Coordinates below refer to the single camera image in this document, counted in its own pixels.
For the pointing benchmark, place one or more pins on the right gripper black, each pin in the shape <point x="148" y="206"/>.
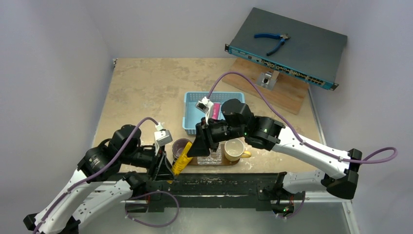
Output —
<point x="205" y="135"/>

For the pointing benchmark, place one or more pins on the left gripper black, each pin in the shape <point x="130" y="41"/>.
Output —
<point x="162" y="169"/>

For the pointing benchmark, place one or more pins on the clear plastic box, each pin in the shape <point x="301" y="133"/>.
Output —
<point x="215" y="158"/>

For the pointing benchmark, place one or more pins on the yellow toothbrush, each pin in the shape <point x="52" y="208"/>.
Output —
<point x="182" y="161"/>

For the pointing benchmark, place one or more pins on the purple translucent cup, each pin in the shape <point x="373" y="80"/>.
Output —
<point x="178" y="146"/>

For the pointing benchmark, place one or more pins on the light blue plastic basket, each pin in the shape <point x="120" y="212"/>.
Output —
<point x="192" y="115"/>

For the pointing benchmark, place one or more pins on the yellow mug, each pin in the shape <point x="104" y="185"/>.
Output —
<point x="235" y="149"/>

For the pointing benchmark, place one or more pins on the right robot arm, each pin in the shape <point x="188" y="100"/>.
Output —
<point x="335" y="173"/>

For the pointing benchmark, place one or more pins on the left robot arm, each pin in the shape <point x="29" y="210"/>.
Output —
<point x="118" y="169"/>

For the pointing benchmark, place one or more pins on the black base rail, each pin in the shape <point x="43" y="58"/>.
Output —
<point x="258" y="191"/>

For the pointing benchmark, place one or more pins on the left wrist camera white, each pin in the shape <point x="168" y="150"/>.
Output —
<point x="162" y="136"/>

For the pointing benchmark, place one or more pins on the metal bracket stand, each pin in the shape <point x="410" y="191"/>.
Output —
<point x="267" y="80"/>

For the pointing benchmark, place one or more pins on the grey network switch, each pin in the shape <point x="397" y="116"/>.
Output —
<point x="301" y="50"/>

